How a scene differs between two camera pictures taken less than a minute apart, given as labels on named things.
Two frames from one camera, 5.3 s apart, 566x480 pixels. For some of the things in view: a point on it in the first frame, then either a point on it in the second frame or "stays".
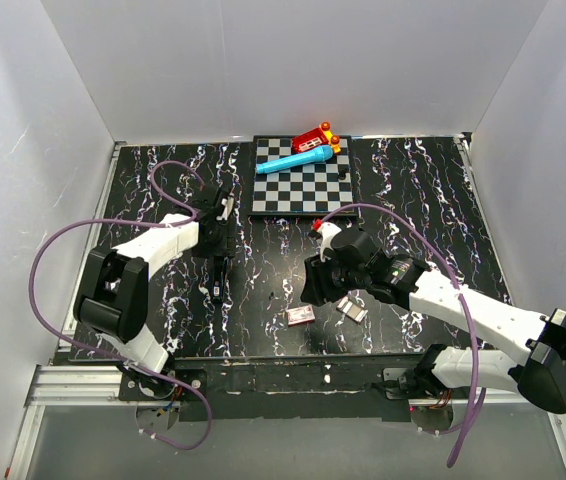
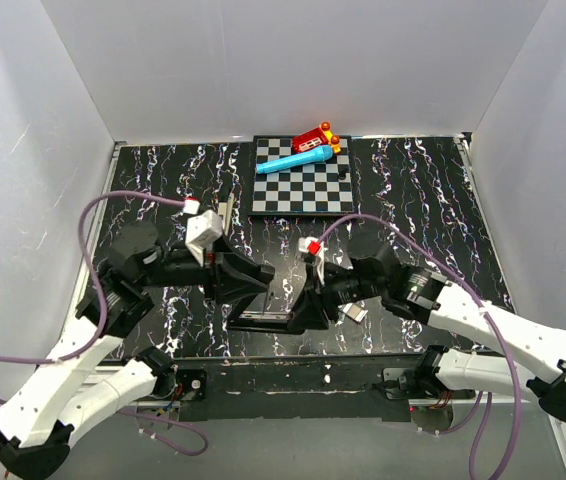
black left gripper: (225, 248) → (243, 275)
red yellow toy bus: (318, 138) stays
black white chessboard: (311, 189) stays
